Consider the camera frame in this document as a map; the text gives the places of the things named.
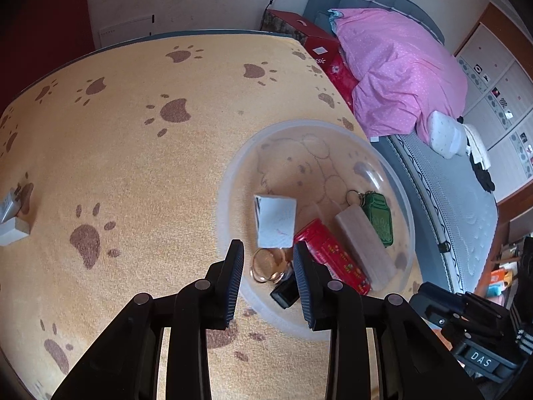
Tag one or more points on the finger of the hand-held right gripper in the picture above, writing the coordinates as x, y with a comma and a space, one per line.
433, 296

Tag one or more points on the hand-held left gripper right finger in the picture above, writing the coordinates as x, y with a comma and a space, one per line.
302, 283

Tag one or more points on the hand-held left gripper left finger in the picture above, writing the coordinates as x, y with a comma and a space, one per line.
235, 283

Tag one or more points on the black ribbed plastic cap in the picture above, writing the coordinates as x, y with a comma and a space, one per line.
285, 293

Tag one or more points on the gold bangle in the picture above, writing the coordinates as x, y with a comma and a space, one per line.
255, 275

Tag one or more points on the red printed tin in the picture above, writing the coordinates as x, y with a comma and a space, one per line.
333, 254

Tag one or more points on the small white block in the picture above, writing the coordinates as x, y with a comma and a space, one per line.
277, 221

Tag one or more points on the grey eraser block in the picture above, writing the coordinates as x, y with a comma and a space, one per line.
366, 250

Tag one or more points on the clear plastic bowl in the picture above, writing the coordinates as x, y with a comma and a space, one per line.
316, 146

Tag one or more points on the colourful packets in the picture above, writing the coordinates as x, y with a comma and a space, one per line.
501, 279

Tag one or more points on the grey mattress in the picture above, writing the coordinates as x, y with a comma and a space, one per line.
449, 208

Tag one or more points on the black cloth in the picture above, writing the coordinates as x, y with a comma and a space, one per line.
485, 177

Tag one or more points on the white cloth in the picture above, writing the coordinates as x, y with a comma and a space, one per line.
477, 146

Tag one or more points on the white dotted pillow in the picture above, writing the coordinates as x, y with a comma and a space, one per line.
445, 133

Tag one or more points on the tan paw-print blanket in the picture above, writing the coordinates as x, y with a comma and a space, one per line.
125, 154

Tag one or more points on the red patterned bag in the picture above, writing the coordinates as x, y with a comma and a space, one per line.
343, 79

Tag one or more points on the long white block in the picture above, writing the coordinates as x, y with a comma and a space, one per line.
12, 233

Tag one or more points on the white panelled wardrobe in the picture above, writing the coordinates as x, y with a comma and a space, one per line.
495, 75

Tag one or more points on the pink dotted duvet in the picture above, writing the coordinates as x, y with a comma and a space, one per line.
395, 66

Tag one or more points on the red cardboard box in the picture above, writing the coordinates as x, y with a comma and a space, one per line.
308, 33

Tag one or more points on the white USB wall charger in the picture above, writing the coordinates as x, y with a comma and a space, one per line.
8, 208

